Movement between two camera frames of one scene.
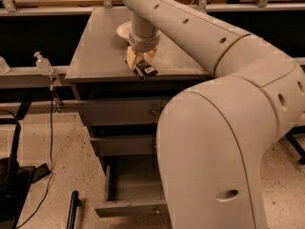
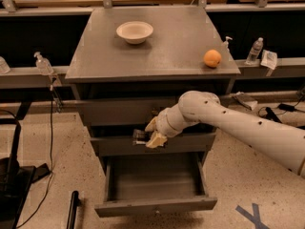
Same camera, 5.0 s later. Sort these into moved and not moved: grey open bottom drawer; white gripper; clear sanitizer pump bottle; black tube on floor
Moved: white gripper
Not moved: clear sanitizer pump bottle; grey open bottom drawer; black tube on floor
